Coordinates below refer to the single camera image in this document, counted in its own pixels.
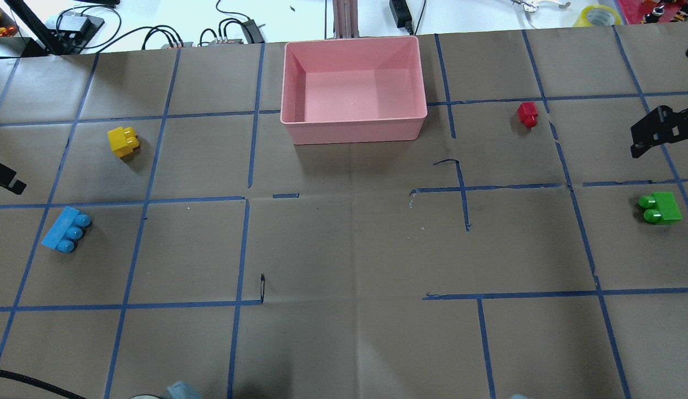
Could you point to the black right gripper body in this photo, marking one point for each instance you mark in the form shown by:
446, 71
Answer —
662, 126

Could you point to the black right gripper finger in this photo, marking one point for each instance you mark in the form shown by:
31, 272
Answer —
637, 151

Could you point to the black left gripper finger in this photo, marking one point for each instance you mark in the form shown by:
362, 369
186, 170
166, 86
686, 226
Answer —
9, 181

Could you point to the green toy block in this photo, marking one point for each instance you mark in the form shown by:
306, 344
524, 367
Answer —
660, 208

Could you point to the blue toy block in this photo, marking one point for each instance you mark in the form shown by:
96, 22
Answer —
67, 230

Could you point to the red toy block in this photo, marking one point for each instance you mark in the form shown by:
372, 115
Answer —
528, 114

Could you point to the yellow toy block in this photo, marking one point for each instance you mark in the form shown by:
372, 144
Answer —
123, 141

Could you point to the black device box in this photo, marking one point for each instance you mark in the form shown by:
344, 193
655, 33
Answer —
77, 27

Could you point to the pink plastic box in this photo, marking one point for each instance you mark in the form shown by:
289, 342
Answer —
362, 90

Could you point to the yellow tape roll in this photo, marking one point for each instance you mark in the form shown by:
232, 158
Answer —
597, 15

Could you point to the grabber reach tool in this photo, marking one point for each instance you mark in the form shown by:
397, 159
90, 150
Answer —
531, 7

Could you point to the black power adapter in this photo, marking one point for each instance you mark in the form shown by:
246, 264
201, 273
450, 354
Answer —
401, 14

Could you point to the black usb hub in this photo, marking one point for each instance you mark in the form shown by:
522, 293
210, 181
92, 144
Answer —
252, 32

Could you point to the aluminium frame post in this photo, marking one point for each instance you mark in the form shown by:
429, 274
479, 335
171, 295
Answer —
345, 19

